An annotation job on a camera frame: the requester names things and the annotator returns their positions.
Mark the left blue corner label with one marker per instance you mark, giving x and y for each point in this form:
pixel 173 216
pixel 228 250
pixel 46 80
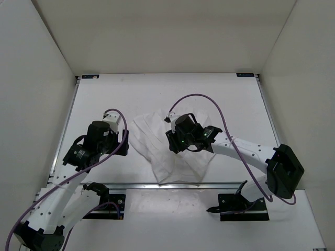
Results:
pixel 90 76

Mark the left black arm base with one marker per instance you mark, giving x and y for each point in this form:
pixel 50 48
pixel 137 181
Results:
pixel 111 205

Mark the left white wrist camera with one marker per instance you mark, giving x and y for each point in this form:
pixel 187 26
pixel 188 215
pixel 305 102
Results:
pixel 113 118

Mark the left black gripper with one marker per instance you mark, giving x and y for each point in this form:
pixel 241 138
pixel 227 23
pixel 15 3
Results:
pixel 125 148

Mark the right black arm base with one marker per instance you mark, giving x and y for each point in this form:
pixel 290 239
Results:
pixel 234 207

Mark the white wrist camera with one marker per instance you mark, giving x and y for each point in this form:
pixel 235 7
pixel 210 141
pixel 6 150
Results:
pixel 171 118
pixel 113 118

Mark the white pleated skirt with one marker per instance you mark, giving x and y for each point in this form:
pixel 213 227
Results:
pixel 147 137

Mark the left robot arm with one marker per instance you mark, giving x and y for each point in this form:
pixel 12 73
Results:
pixel 51 220

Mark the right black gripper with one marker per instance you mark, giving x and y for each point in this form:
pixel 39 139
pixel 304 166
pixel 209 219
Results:
pixel 174 146

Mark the blue corner label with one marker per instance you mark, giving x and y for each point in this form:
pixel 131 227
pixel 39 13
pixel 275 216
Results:
pixel 244 74
pixel 90 76

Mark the aluminium front table rail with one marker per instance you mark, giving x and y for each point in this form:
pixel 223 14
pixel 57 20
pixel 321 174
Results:
pixel 173 186

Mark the right blue corner label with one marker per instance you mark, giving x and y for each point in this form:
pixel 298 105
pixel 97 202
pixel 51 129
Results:
pixel 244 74

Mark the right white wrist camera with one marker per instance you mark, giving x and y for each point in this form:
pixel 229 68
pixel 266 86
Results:
pixel 171 118

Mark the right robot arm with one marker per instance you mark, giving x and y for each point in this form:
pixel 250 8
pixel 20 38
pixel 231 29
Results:
pixel 282 171

